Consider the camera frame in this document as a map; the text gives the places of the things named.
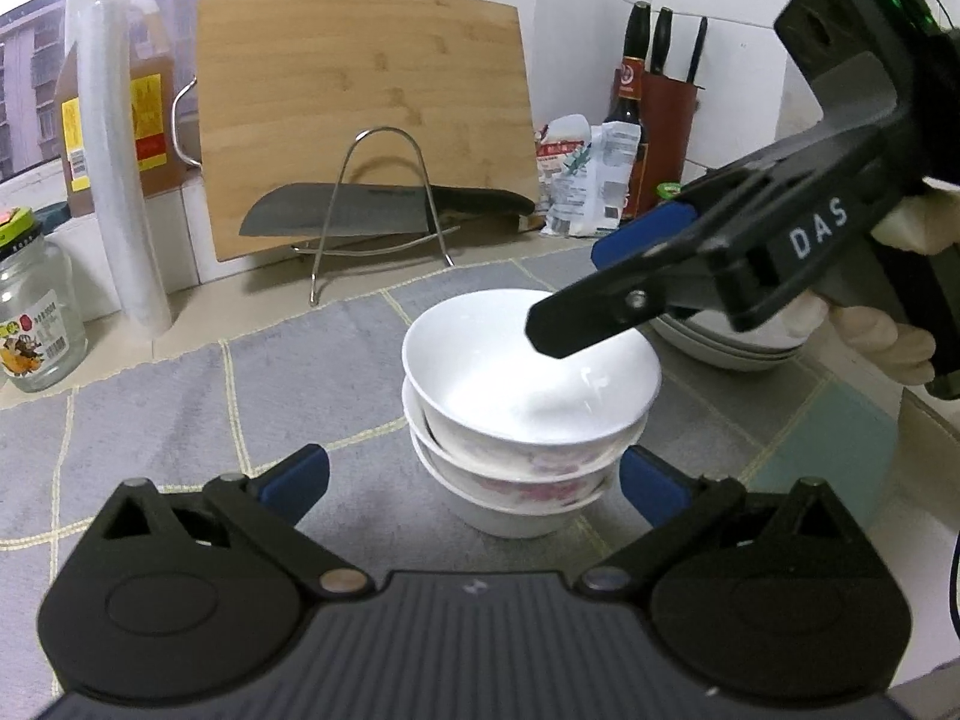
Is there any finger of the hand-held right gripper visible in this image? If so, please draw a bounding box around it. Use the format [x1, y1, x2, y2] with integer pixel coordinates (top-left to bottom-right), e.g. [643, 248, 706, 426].
[591, 124, 901, 271]
[525, 240, 725, 361]

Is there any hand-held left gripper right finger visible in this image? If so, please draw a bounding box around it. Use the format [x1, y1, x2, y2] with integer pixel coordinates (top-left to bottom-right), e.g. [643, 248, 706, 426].
[574, 444, 863, 605]

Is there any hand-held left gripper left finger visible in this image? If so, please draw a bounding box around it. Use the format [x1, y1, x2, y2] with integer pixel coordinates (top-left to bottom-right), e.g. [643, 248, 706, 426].
[97, 442, 376, 605]

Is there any white pink floral bowl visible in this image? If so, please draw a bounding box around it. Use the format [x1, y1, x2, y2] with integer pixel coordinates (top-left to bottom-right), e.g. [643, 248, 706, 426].
[402, 288, 662, 466]
[411, 435, 623, 539]
[403, 382, 647, 494]

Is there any person's right hand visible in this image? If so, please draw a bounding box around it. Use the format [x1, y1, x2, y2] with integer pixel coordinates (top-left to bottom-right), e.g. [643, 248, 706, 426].
[780, 186, 960, 385]

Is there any white and green snack bag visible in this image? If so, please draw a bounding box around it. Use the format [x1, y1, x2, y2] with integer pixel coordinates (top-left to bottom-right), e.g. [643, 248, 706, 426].
[541, 122, 640, 237]

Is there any brown knife block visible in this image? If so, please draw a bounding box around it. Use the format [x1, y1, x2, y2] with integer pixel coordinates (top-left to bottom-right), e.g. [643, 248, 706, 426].
[637, 71, 706, 215]

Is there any dark soy sauce bottle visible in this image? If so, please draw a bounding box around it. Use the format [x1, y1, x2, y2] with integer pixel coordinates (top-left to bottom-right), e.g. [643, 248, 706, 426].
[604, 56, 647, 220]

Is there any red and white snack bag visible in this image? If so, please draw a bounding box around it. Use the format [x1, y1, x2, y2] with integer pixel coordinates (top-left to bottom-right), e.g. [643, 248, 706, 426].
[534, 114, 593, 226]

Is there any grey checked mat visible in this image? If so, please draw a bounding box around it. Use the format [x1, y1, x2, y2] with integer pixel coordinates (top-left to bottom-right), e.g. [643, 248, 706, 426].
[0, 246, 848, 661]

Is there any glass jar with green lid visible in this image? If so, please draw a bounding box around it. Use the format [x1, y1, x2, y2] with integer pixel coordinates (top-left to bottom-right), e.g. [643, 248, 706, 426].
[0, 206, 89, 393]

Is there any plastic wrap roll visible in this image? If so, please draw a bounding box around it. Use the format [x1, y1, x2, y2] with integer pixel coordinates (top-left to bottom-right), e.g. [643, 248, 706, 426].
[77, 1, 172, 335]

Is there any bamboo cutting board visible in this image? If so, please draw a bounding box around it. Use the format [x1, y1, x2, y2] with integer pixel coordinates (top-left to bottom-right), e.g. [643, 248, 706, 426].
[171, 0, 537, 263]

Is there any large cooking oil bottle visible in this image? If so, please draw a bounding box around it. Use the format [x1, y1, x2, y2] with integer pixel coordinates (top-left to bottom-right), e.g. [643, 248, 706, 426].
[54, 0, 188, 217]

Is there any black knife handle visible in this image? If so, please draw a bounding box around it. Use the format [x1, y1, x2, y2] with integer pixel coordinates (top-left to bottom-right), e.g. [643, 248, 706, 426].
[685, 15, 709, 87]
[624, 1, 650, 61]
[648, 7, 674, 77]

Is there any black handled kitchen knife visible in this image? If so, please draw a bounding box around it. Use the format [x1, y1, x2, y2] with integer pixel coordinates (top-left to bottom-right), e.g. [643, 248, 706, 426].
[240, 182, 536, 238]

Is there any metal wire rack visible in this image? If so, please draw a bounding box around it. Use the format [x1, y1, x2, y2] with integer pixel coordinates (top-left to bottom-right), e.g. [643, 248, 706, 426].
[291, 127, 460, 306]

